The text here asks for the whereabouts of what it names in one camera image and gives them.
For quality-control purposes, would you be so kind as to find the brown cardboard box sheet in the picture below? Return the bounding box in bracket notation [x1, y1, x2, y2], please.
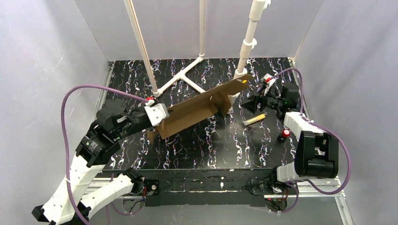
[147, 74, 254, 144]

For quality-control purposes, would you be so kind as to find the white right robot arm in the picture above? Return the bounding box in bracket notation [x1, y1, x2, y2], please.
[241, 83, 339, 183]

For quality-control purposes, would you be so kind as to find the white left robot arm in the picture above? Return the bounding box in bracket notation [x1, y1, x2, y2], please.
[32, 98, 154, 225]

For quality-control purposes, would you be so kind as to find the cream cylindrical stick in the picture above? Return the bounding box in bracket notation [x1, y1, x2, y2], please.
[243, 113, 266, 126]

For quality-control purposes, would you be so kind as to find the red black small bottle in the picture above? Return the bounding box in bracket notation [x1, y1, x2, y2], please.
[277, 129, 291, 143]

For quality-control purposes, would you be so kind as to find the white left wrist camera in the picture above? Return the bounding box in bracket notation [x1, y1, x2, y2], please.
[144, 103, 169, 127]

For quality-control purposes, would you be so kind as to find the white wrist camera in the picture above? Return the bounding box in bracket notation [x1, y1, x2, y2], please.
[260, 74, 276, 96]
[144, 103, 169, 127]

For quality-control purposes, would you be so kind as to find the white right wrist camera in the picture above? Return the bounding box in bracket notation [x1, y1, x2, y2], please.
[260, 74, 276, 96]

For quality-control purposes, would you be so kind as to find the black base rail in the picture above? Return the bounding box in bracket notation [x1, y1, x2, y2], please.
[138, 169, 282, 207]

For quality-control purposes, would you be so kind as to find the white PVC pipe frame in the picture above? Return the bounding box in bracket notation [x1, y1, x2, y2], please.
[153, 0, 271, 97]

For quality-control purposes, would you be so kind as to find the white wooden corner post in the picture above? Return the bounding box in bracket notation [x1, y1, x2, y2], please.
[124, 0, 160, 97]

